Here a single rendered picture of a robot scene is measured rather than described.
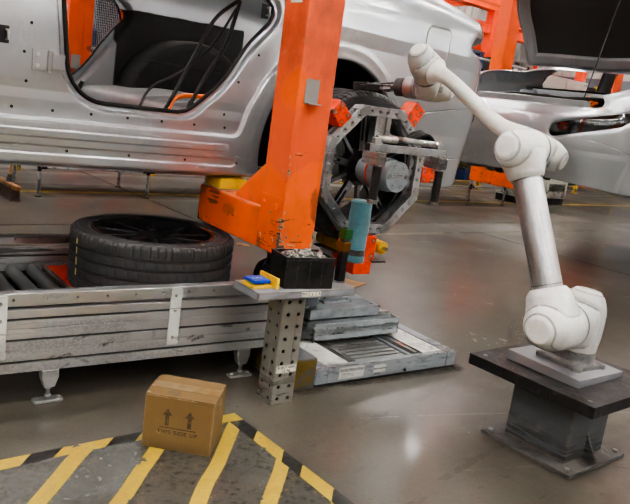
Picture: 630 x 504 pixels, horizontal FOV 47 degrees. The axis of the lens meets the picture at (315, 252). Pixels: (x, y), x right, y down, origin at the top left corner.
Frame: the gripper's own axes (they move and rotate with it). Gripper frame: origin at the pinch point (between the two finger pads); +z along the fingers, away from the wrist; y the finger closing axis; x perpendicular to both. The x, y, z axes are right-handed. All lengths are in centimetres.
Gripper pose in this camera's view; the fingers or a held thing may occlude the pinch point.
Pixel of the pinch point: (360, 85)
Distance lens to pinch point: 316.9
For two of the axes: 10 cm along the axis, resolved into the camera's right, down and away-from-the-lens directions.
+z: -8.7, -1.5, 4.8
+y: 5.0, -2.7, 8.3
